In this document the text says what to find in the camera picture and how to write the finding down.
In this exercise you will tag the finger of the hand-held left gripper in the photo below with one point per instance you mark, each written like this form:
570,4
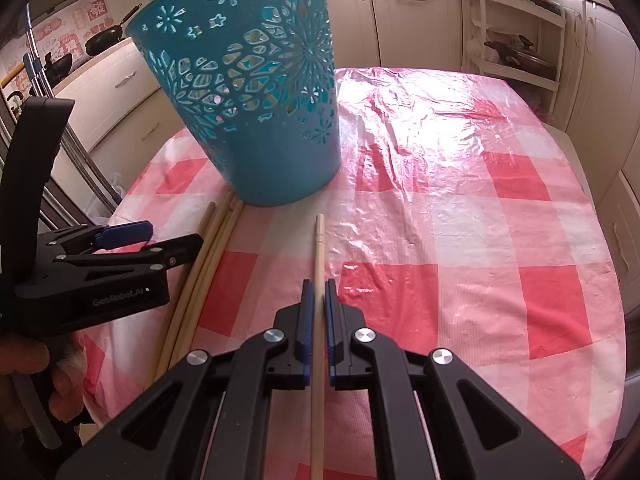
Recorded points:
122,234
165,252

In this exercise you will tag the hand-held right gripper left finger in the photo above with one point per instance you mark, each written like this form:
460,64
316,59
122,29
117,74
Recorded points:
307,332

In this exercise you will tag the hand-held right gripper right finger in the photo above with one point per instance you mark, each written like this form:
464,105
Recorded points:
331,332

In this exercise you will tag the bundle of wooden chopsticks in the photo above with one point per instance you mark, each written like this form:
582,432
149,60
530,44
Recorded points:
212,245

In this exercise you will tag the long wooden chopstick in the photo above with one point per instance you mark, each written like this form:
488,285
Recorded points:
207,220
318,260
220,252

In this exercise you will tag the blue perforated plastic basket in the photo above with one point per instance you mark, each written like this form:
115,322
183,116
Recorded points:
260,110

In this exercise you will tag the person's left hand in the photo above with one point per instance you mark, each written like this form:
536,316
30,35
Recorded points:
65,385

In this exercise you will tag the white plastic bag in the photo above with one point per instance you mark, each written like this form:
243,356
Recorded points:
107,197

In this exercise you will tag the cream drawer cabinet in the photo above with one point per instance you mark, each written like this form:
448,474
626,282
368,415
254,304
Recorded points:
120,95

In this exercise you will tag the red white checkered tablecloth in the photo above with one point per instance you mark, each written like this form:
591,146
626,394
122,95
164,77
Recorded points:
450,220

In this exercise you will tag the black frying pan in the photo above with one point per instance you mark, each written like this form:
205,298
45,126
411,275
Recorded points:
57,67

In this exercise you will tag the black wok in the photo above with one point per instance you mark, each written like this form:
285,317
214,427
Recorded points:
107,35

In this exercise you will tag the cream door cabinets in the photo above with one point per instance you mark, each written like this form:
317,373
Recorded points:
400,25

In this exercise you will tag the cream cabinet with drawers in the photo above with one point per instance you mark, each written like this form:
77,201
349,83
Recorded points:
600,85

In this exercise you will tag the white trolley rack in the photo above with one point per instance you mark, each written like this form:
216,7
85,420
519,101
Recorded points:
545,35

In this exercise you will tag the grey sliding door frame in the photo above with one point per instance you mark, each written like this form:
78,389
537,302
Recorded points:
75,160

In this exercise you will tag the pink wall stickers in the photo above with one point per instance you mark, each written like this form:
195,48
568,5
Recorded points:
65,35

